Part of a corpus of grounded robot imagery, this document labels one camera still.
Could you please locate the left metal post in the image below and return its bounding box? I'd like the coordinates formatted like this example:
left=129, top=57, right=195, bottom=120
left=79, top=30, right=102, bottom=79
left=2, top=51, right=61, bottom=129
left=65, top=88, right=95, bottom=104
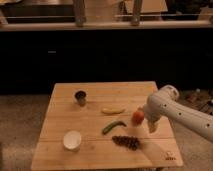
left=73, top=0, right=86, bottom=27

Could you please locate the red apple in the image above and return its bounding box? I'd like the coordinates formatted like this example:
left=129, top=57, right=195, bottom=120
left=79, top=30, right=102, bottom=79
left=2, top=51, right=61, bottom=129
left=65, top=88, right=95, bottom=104
left=132, top=110, right=144, bottom=125

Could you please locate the dark grape bunch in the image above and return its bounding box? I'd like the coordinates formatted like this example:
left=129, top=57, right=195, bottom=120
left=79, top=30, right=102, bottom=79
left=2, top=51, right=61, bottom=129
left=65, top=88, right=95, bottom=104
left=112, top=136, right=140, bottom=150

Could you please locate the long wooden counter shelf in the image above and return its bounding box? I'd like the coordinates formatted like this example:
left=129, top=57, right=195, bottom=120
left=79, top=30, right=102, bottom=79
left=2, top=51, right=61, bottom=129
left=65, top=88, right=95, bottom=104
left=0, top=20, right=213, bottom=32

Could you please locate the yellow banana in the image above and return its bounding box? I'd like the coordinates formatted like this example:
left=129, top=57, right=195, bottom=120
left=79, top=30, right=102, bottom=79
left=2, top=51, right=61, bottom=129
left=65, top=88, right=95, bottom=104
left=101, top=108, right=125, bottom=115

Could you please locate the metal cup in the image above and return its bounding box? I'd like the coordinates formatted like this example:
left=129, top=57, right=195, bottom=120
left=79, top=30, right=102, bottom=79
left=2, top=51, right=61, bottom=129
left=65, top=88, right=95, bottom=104
left=75, top=91, right=86, bottom=106

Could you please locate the right metal post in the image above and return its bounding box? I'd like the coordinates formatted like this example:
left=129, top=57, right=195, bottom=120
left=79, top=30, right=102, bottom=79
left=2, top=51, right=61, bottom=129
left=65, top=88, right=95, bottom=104
left=131, top=0, right=143, bottom=26

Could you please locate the metal post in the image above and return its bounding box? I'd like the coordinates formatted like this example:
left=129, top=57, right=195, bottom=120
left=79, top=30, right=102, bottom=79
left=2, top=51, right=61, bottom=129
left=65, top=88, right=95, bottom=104
left=73, top=0, right=86, bottom=27
left=131, top=0, right=143, bottom=26

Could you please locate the white bowl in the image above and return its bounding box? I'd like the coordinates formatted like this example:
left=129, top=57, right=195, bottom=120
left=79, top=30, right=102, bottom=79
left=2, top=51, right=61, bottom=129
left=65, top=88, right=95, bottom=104
left=63, top=131, right=82, bottom=151

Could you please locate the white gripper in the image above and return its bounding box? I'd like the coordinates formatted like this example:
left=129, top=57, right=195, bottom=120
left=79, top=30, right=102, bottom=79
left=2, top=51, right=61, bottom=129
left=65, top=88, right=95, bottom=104
left=142, top=105, right=161, bottom=133

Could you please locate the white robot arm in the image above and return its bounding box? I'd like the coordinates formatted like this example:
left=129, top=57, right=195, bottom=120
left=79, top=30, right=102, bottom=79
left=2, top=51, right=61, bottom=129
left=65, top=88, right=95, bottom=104
left=142, top=85, right=213, bottom=143

